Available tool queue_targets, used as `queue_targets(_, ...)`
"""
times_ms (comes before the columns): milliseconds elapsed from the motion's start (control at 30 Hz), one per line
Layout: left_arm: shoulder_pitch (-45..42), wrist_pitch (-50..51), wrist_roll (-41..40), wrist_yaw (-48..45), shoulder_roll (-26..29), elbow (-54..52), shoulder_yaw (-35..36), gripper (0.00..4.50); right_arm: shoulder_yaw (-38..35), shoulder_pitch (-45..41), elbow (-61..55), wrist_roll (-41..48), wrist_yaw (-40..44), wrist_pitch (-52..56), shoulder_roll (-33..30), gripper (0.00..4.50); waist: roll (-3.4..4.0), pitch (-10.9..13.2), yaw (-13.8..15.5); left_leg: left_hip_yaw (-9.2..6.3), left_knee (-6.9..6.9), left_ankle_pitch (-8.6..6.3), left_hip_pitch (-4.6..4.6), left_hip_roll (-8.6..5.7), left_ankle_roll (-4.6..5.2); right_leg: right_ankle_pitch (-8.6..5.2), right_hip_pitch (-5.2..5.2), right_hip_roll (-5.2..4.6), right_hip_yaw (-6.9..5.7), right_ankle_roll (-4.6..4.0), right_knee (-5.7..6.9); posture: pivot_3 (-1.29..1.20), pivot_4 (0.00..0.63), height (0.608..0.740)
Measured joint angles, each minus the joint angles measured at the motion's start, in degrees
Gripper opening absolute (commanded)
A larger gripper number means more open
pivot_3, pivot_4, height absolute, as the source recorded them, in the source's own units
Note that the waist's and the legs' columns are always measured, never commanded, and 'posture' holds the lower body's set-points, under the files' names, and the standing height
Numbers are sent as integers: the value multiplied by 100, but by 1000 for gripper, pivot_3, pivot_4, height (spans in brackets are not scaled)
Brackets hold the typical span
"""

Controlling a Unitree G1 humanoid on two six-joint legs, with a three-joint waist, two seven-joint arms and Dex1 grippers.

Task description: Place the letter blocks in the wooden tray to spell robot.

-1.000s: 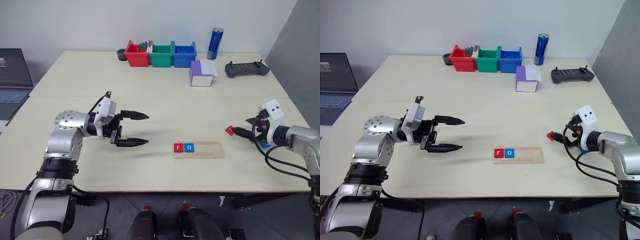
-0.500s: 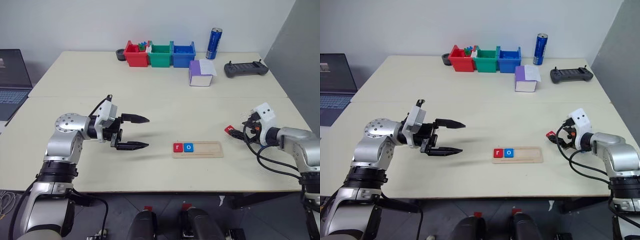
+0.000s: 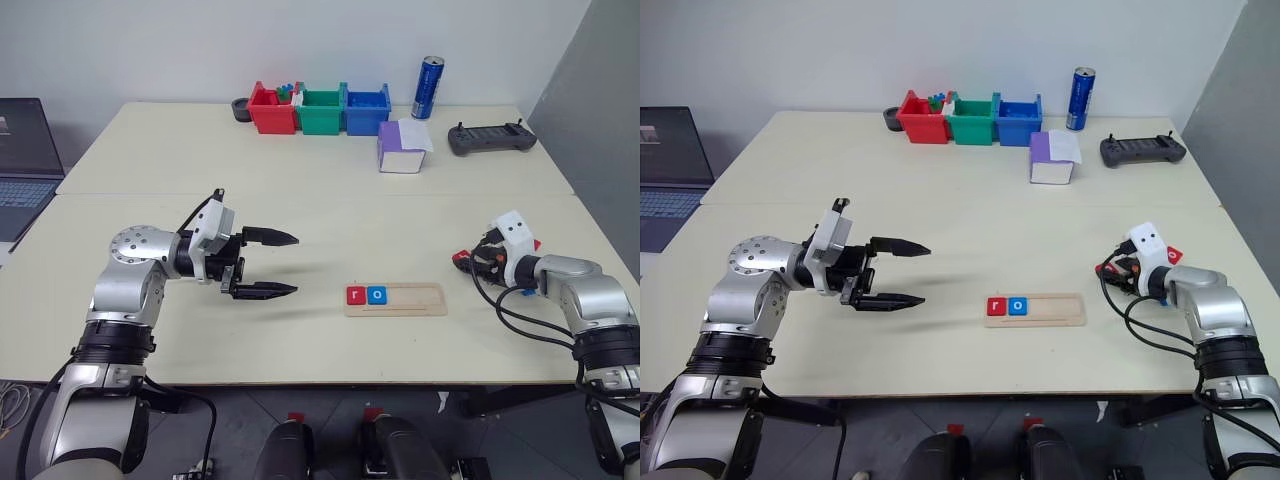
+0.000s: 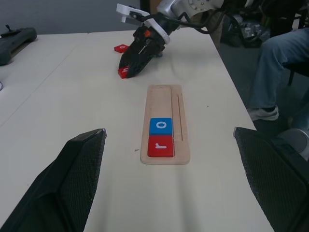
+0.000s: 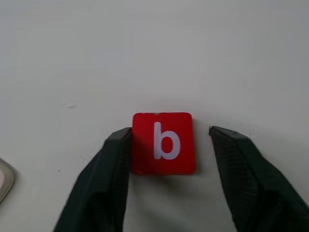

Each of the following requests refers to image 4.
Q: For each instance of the red letter r block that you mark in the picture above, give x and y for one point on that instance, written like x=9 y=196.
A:
x=166 y=152

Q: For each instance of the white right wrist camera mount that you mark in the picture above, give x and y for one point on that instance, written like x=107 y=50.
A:
x=124 y=9

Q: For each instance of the person's leg in blue jeans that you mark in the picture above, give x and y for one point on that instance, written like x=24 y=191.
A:
x=272 y=67

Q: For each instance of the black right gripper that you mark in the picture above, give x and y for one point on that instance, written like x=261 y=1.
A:
x=150 y=39

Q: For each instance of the grey sneaker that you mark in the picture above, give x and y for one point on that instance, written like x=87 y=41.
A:
x=262 y=114

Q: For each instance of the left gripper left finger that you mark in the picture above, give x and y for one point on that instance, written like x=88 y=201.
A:
x=60 y=188

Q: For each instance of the black handheld controller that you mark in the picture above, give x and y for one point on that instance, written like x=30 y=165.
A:
x=14 y=41

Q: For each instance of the wooden letter tray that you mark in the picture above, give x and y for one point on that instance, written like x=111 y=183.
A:
x=178 y=149

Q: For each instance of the blue letter o block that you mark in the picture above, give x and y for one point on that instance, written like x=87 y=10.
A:
x=154 y=130

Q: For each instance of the black chair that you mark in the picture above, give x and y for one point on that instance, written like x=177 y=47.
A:
x=299 y=68

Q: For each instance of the red letter o block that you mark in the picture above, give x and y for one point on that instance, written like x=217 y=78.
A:
x=120 y=48

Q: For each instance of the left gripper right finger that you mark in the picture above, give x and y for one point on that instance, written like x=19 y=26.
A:
x=277 y=183

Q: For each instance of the red letter b block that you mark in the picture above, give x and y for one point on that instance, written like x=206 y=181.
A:
x=122 y=73

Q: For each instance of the black bags pile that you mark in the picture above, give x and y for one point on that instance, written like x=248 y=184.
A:
x=243 y=31

